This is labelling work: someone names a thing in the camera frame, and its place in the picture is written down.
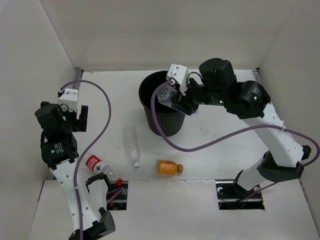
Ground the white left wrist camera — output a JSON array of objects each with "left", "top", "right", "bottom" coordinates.
[{"left": 57, "top": 88, "right": 79, "bottom": 113}]

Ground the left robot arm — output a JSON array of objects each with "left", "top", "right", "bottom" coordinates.
[{"left": 35, "top": 101, "right": 116, "bottom": 240}]

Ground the aluminium rail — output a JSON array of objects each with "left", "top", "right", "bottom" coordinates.
[
  {"left": 252, "top": 68, "right": 261, "bottom": 83},
  {"left": 72, "top": 67, "right": 84, "bottom": 90}
]

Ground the clear bottle white cap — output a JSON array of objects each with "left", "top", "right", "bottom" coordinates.
[{"left": 122, "top": 126, "right": 141, "bottom": 171}]

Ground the clear bottle red label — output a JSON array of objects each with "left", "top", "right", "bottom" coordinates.
[{"left": 84, "top": 153, "right": 124, "bottom": 187}]

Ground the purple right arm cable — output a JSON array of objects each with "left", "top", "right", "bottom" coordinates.
[{"left": 151, "top": 79, "right": 320, "bottom": 201}]

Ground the clear bottle blue label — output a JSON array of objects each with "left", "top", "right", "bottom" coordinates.
[{"left": 156, "top": 85, "right": 189, "bottom": 114}]

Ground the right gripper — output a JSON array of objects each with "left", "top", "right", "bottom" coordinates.
[{"left": 172, "top": 76, "right": 226, "bottom": 115}]

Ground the left aluminium rail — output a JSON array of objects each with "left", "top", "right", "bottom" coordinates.
[{"left": 72, "top": 67, "right": 84, "bottom": 90}]

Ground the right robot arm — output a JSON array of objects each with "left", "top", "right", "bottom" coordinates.
[{"left": 166, "top": 58, "right": 311, "bottom": 198}]

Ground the orange juice bottle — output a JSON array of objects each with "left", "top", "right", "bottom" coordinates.
[{"left": 157, "top": 160, "right": 184, "bottom": 175}]

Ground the right aluminium rail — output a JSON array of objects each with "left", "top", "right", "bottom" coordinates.
[{"left": 252, "top": 68, "right": 261, "bottom": 83}]

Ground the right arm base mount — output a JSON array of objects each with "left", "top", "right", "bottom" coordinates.
[{"left": 215, "top": 180, "right": 265, "bottom": 210}]

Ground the black plastic waste bin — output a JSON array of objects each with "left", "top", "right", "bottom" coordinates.
[{"left": 138, "top": 70, "right": 186, "bottom": 137}]

